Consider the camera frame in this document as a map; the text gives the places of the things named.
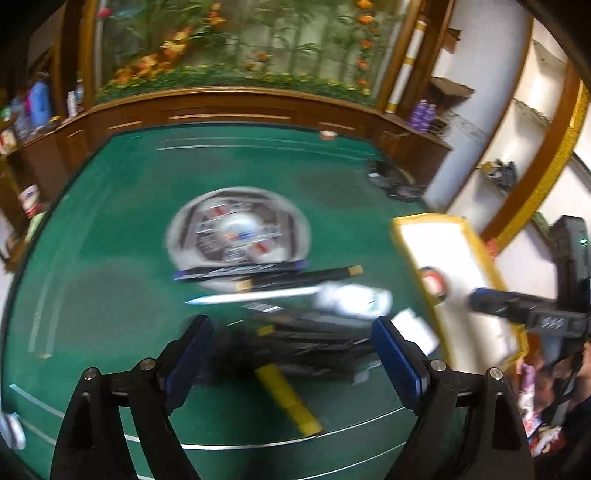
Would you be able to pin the white plastic cup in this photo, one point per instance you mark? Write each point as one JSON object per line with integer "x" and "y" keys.
{"x": 11, "y": 431}

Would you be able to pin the white gold pillar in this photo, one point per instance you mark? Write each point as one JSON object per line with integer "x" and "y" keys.
{"x": 406, "y": 69}

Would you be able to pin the colourful printed cloth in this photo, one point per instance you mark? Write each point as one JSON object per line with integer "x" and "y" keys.
{"x": 538, "y": 406}

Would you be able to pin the white jar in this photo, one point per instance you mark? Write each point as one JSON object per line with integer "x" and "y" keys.
{"x": 30, "y": 199}

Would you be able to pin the white pen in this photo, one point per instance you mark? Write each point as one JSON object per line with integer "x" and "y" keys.
{"x": 258, "y": 295}

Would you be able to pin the yellow black tool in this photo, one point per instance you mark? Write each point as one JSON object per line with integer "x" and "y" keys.
{"x": 499, "y": 174}

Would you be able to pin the pile of black pens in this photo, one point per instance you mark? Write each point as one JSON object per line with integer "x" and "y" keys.
{"x": 314, "y": 341}

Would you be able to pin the white card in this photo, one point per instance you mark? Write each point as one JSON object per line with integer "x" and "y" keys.
{"x": 415, "y": 332}

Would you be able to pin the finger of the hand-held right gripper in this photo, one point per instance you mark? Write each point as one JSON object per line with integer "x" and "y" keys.
{"x": 489, "y": 301}

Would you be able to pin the blue jug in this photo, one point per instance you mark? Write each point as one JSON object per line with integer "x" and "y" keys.
{"x": 39, "y": 104}

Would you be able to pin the wooden shelf unit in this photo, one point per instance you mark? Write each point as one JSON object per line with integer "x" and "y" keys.
{"x": 74, "y": 46}

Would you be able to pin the small red white object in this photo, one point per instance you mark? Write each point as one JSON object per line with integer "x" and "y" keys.
{"x": 328, "y": 135}

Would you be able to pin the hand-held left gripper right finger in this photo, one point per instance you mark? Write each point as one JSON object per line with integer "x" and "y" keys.
{"x": 399, "y": 364}

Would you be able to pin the black flat case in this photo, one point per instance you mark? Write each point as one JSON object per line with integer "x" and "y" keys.
{"x": 395, "y": 182}

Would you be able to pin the floral painted screen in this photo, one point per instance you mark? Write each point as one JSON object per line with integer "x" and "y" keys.
{"x": 277, "y": 46}

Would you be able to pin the yellow marker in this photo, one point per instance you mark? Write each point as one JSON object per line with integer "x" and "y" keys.
{"x": 286, "y": 397}

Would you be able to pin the round table control panel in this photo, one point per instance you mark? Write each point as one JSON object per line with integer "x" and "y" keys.
{"x": 240, "y": 226}

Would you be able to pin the black marker purple caps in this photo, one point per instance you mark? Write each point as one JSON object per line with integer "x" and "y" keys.
{"x": 240, "y": 271}

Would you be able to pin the black marker cream cap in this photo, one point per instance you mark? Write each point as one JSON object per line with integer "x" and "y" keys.
{"x": 300, "y": 277}

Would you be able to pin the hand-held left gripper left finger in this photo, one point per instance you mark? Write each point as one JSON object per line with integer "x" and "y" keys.
{"x": 189, "y": 364}

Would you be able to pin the white tray yellow rim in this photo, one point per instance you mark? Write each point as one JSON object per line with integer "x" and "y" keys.
{"x": 461, "y": 249}

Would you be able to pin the small white bottle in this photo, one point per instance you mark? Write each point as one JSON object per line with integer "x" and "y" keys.
{"x": 72, "y": 104}

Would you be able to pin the white green packet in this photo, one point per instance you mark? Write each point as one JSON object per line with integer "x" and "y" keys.
{"x": 351, "y": 300}

